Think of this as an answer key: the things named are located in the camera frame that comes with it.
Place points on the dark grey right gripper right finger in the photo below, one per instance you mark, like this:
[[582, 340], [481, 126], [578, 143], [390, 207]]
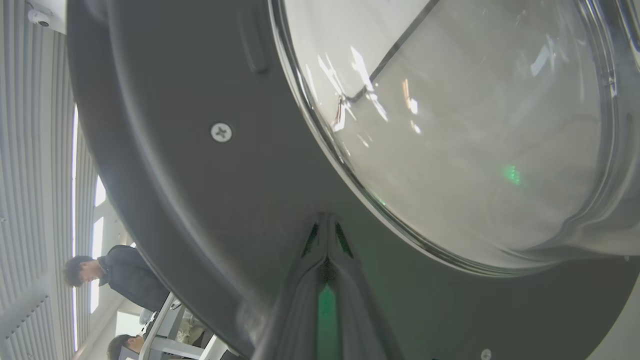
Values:
[[355, 310]]

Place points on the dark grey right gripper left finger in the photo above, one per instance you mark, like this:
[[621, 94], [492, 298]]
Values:
[[305, 300]]

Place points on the dark grey glass washer door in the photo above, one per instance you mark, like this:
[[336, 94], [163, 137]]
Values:
[[200, 200]]

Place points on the person in dark jacket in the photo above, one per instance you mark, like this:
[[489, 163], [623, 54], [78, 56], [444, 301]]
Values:
[[130, 277]]

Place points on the white frame desk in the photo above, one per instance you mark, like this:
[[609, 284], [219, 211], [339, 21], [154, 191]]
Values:
[[167, 345]]

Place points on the white dome security camera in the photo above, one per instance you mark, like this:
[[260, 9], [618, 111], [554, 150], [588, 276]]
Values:
[[39, 17]]

